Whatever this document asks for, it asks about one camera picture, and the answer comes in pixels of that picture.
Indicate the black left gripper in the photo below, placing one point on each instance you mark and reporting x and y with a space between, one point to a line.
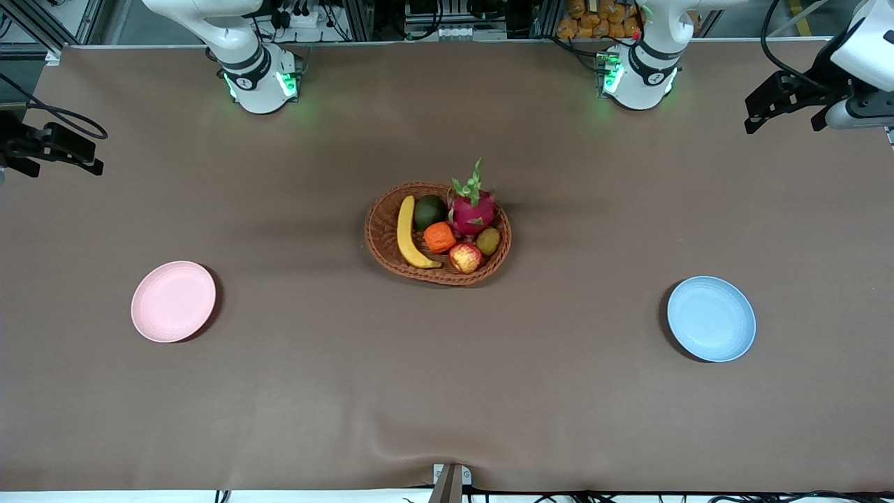
816 91

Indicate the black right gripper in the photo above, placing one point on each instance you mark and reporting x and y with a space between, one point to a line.
15 144

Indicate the red apple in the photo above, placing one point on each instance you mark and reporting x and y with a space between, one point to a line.
465 258

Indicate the yellow banana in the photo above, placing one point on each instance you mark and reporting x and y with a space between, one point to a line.
405 234

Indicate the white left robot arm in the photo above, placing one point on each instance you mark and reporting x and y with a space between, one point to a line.
646 73

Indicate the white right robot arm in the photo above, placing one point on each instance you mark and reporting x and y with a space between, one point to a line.
255 77

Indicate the pink plate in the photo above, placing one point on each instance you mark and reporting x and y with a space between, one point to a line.
173 302

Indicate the net bag of oranges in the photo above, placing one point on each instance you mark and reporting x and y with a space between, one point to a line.
601 19

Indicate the light blue plate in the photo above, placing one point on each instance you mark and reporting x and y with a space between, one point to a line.
711 319

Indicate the brown-green kiwi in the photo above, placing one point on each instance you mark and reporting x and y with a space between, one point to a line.
488 241

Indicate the pink dragon fruit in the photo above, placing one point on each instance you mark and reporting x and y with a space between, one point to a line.
472 213

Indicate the brown wicker basket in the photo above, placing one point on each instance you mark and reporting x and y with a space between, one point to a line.
384 237

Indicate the orange tangerine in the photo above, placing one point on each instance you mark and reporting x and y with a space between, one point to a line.
439 237

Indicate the dark green avocado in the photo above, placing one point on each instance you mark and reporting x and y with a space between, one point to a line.
429 212

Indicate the brown table cloth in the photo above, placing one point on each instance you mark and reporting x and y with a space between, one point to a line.
447 391

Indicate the metal bracket with post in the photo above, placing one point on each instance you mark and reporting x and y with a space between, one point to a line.
452 482

